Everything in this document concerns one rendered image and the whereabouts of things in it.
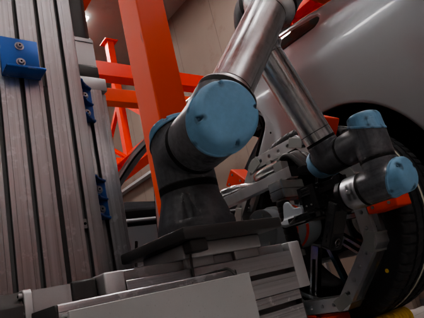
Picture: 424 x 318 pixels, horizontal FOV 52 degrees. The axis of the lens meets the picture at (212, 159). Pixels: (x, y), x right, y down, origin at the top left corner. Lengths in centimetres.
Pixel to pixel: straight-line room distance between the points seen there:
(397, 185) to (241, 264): 35
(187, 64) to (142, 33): 716
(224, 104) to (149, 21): 146
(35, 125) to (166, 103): 108
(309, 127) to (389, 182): 23
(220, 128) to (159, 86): 128
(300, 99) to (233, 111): 37
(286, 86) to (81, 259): 60
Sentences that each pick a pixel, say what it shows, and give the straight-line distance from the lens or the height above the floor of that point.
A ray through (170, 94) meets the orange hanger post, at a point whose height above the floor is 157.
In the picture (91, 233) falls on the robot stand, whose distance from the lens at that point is 87.
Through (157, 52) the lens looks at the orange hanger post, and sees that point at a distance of 205.
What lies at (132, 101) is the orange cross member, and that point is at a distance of 435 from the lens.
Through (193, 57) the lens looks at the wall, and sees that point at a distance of 907.
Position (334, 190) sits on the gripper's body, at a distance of 102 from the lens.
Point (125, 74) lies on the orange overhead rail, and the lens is 520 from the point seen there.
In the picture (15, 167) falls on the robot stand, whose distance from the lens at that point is 87.
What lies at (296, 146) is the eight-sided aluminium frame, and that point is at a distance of 140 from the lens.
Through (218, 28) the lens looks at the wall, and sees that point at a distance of 857.
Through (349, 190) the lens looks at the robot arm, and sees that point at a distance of 98.
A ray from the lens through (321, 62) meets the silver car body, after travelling 192.
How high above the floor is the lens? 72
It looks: 17 degrees up
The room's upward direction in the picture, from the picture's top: 13 degrees counter-clockwise
